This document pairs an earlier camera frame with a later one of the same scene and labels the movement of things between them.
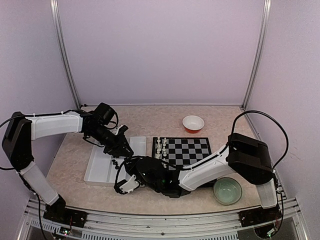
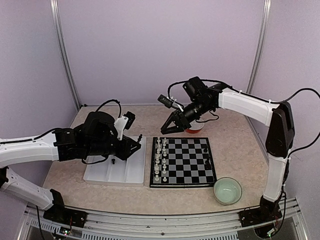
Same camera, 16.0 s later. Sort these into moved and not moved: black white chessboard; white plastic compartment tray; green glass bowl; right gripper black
Moved: right gripper black
Not moved: green glass bowl; white plastic compartment tray; black white chessboard
